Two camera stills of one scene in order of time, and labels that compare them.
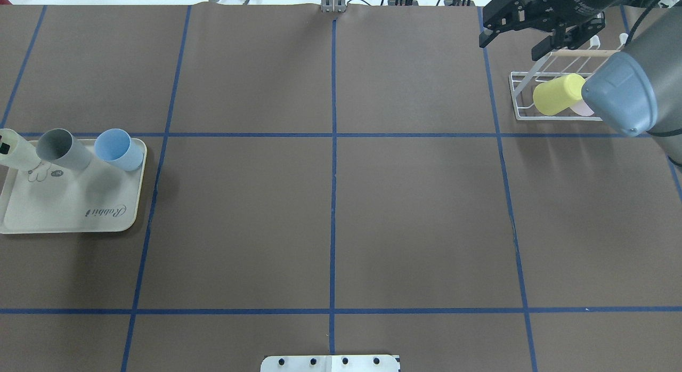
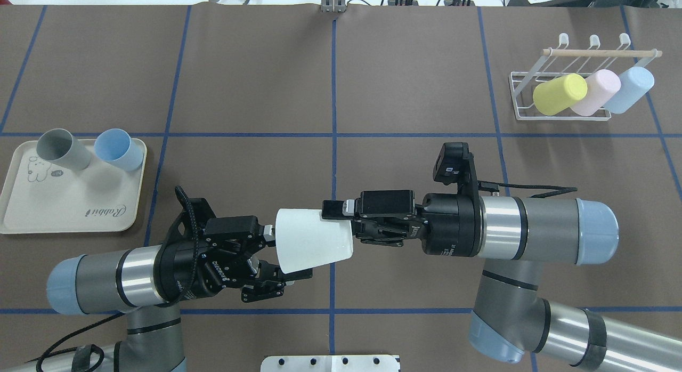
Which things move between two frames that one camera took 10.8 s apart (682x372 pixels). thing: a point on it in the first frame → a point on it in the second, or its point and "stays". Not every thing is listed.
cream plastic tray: x=98 y=198 stays
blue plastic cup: x=116 y=146 stays
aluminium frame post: x=333 y=0 stays
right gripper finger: x=505 y=11 → x=347 y=209
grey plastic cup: x=61 y=146 stays
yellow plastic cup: x=552 y=96 stays
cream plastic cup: x=21 y=153 → x=304 y=240
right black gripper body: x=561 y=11 → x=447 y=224
